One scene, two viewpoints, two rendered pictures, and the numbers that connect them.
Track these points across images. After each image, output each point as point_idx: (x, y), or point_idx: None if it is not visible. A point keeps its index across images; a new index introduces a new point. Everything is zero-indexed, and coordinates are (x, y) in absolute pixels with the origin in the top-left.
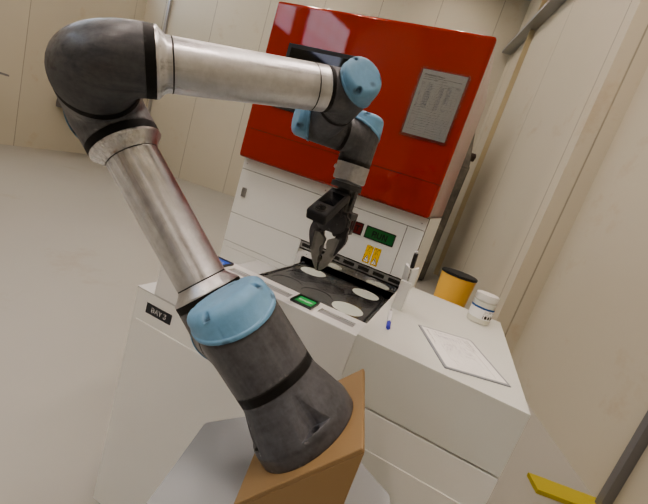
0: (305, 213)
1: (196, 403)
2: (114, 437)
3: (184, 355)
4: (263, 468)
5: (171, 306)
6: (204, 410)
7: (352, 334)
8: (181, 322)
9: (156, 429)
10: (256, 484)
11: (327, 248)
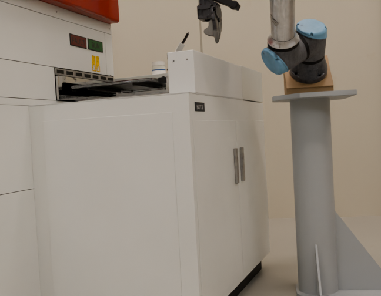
0: (49, 39)
1: (221, 156)
2: (201, 241)
3: (213, 127)
4: (321, 80)
5: (202, 96)
6: (223, 157)
7: (240, 66)
8: (207, 104)
9: (214, 200)
10: (328, 80)
11: (219, 28)
